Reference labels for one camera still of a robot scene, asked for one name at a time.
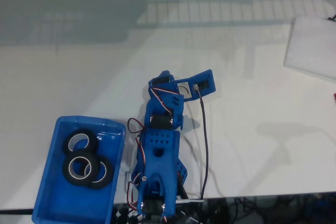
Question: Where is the black camera cable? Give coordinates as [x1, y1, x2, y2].
[195, 87, 209, 200]

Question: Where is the blue plastic bin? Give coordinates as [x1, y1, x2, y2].
[31, 115, 127, 224]

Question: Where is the white paper sheet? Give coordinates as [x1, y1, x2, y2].
[283, 15, 336, 80]

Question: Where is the black tape roll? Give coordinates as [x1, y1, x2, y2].
[62, 150, 100, 186]
[89, 155, 114, 190]
[62, 129, 99, 156]

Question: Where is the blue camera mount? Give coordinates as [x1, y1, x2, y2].
[175, 69, 216, 101]

